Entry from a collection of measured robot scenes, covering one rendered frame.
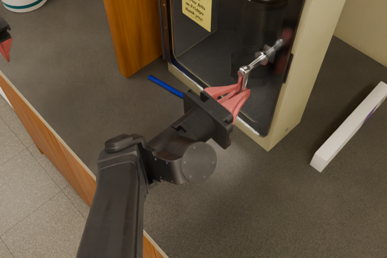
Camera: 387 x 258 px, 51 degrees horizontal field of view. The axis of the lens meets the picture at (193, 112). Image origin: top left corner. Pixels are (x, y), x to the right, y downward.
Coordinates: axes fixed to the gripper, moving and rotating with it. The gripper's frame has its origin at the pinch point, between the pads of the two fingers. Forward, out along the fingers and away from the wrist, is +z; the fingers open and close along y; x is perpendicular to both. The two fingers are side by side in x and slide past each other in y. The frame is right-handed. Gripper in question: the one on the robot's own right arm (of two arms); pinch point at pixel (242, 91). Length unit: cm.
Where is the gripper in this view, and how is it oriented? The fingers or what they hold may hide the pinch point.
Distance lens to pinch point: 70.9
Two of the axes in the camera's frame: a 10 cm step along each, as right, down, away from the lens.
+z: 7.3, -5.6, 3.8
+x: 0.2, 5.7, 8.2
